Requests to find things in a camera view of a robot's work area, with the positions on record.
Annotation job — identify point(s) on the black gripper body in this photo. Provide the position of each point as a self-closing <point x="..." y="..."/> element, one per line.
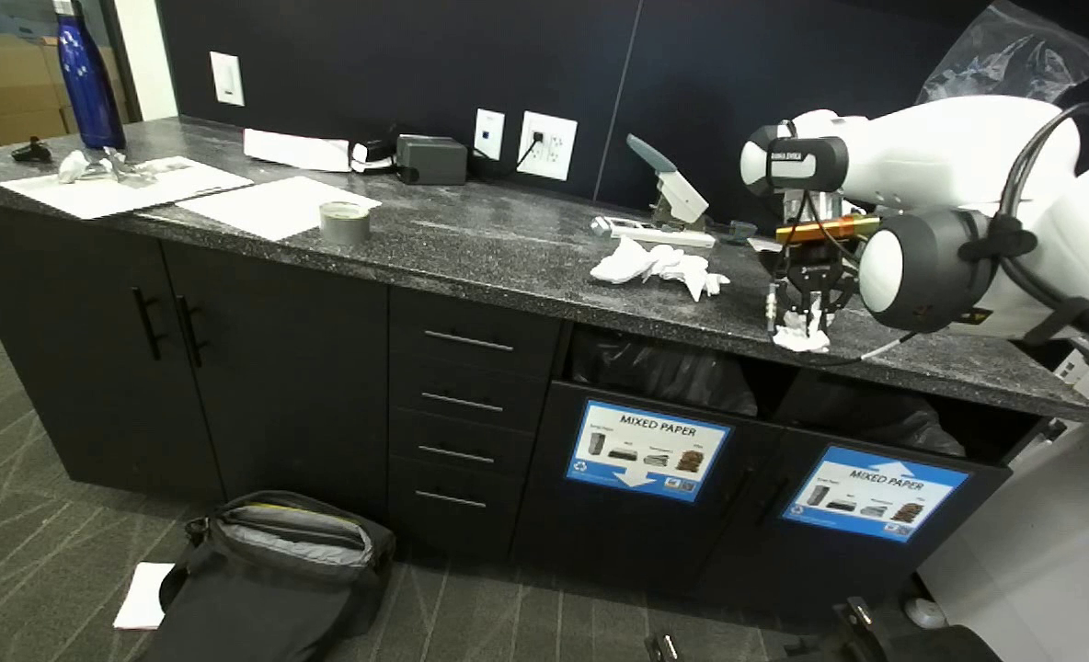
<point x="821" y="266"/>

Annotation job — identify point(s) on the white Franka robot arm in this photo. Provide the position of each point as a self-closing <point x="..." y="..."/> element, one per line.
<point x="936" y="150"/>

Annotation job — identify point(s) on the black bin bag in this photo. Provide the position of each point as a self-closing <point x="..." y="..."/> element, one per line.
<point x="669" y="372"/>
<point x="871" y="418"/>

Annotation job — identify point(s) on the black bin door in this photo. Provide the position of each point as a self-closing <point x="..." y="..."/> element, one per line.
<point x="545" y="529"/>

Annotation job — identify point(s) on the white crumpled cloth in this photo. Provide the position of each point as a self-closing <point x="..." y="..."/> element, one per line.
<point x="695" y="272"/>

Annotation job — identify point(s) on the grey white stapler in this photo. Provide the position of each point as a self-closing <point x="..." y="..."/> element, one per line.
<point x="679" y="195"/>

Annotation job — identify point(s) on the blue label up arrow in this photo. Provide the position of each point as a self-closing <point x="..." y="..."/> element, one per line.
<point x="879" y="495"/>

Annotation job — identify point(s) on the blue label down arrow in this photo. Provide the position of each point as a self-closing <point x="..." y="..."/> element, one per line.
<point x="648" y="449"/>

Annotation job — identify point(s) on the translucent plastic bag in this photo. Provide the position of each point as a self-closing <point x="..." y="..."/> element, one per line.
<point x="1010" y="55"/>

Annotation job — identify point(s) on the black box blue label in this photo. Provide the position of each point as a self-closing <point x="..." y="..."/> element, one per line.
<point x="936" y="575"/>

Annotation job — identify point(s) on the light grey machine housing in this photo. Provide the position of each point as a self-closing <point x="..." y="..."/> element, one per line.
<point x="1034" y="554"/>

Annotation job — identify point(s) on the black cabinet drawer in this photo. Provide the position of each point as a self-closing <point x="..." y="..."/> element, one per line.
<point x="471" y="372"/>
<point x="457" y="536"/>
<point x="471" y="315"/>
<point x="465" y="429"/>

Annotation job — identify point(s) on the black stand clamp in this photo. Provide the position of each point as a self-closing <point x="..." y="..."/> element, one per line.
<point x="871" y="630"/>

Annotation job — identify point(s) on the black power adapter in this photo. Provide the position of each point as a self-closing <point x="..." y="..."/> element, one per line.
<point x="431" y="161"/>

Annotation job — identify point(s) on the grey tape roll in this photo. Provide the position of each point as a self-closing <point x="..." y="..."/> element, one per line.
<point x="348" y="218"/>

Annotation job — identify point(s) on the black cabinet door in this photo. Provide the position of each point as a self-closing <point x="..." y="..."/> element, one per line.
<point x="53" y="356"/>
<point x="290" y="392"/>

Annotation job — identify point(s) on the white power strip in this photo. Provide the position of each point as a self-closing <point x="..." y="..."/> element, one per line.
<point x="300" y="150"/>

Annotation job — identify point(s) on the flat white paper sheet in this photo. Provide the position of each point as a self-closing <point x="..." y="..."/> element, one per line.
<point x="126" y="188"/>
<point x="274" y="206"/>

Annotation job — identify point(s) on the black grey backpack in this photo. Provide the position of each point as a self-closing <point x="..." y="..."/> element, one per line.
<point x="264" y="590"/>

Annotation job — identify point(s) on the crumpled clear plastic wrap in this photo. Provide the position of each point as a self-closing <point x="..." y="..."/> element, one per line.
<point x="106" y="168"/>

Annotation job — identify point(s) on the white paper on floor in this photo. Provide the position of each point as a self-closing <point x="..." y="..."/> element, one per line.
<point x="141" y="597"/>

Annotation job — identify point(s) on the blue water bottle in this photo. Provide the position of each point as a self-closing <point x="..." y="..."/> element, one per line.
<point x="91" y="86"/>

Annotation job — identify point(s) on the small black desk object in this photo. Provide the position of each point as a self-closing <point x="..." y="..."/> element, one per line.
<point x="31" y="151"/>

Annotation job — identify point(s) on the large white wall outlet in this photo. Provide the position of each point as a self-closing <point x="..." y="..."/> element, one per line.
<point x="545" y="144"/>

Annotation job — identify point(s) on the small white wall outlet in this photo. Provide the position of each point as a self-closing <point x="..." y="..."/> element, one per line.
<point x="491" y="133"/>

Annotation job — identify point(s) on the white wall switch plate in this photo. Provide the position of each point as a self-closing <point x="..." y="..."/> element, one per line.
<point x="225" y="77"/>

